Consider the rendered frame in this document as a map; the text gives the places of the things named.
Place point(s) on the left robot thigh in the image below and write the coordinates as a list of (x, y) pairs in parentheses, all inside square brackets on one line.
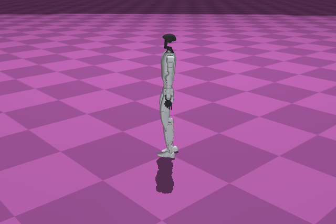
[(165, 112)]

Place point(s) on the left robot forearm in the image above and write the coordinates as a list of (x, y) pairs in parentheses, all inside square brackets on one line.
[(169, 84)]

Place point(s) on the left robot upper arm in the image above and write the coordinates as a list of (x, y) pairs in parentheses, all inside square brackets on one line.
[(170, 66)]

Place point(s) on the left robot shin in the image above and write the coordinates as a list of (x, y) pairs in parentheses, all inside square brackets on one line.
[(168, 136)]

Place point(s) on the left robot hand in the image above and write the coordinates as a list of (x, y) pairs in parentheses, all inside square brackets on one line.
[(168, 103)]

